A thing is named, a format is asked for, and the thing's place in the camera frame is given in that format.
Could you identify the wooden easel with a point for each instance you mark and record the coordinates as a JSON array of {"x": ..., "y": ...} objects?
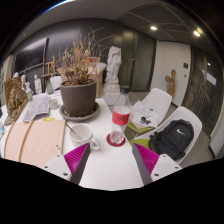
[{"x": 49, "y": 74}]

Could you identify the wooden figure statue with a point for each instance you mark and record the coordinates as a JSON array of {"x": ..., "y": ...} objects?
[{"x": 170, "y": 83}]

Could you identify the white mug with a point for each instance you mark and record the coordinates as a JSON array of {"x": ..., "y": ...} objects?
[{"x": 88, "y": 138}]

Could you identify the dark wall blackboard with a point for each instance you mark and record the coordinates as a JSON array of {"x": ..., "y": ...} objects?
[{"x": 30, "y": 56}]

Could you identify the green folder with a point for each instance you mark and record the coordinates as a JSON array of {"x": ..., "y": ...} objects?
[{"x": 135, "y": 127}]

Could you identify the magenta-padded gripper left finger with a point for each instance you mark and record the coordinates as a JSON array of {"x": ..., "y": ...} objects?
[{"x": 75, "y": 160}]

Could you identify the white chair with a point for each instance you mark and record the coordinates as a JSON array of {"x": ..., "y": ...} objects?
[
  {"x": 160, "y": 100},
  {"x": 191, "y": 118},
  {"x": 55, "y": 82}
]

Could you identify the small white cup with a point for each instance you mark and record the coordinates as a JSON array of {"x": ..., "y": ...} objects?
[{"x": 54, "y": 104}]

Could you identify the small white plaster figure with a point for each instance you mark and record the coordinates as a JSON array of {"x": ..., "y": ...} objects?
[{"x": 37, "y": 83}]

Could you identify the black backpack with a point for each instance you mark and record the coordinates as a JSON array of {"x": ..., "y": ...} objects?
[{"x": 171, "y": 140}]

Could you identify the cardboard box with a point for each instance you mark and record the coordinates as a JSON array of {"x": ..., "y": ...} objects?
[{"x": 100, "y": 83}]

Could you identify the tall white plaster statue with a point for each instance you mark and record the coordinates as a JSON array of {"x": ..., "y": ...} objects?
[{"x": 113, "y": 66}]

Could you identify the yellow tag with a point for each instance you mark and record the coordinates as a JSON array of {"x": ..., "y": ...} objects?
[{"x": 48, "y": 119}]

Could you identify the grey folded paper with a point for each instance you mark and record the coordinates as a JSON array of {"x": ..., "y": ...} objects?
[{"x": 36, "y": 108}]

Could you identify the thin brush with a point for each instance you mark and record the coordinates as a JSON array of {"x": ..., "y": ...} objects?
[{"x": 73, "y": 130}]

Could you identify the flat round red coaster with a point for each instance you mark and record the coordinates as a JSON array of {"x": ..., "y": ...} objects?
[{"x": 109, "y": 141}]

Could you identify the light wooden board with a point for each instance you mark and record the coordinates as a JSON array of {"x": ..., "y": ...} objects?
[{"x": 40, "y": 143}]

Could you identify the clear red-labelled drink bottle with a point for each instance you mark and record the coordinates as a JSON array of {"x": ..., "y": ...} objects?
[{"x": 120, "y": 116}]

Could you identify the white plaster bust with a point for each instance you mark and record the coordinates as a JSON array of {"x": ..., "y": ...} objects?
[{"x": 24, "y": 81}]

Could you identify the round ceiling light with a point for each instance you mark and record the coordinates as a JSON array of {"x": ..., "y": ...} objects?
[
  {"x": 153, "y": 28},
  {"x": 196, "y": 33}
]

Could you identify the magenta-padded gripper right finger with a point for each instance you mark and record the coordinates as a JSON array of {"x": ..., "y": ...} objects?
[{"x": 146, "y": 160}]

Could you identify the dried plant in grey pot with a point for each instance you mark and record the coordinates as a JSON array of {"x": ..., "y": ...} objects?
[{"x": 78, "y": 100}]

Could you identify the white papers stack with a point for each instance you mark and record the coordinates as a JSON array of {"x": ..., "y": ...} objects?
[{"x": 141, "y": 111}]

